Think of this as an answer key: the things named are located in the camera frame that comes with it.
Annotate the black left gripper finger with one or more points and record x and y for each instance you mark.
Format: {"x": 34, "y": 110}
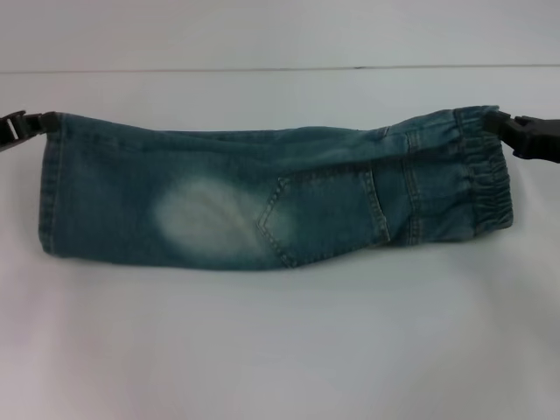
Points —
{"x": 37, "y": 121}

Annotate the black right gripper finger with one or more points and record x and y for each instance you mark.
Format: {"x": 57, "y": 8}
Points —
{"x": 534, "y": 137}

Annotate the blue denim shorts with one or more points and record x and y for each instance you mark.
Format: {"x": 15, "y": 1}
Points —
{"x": 262, "y": 197}

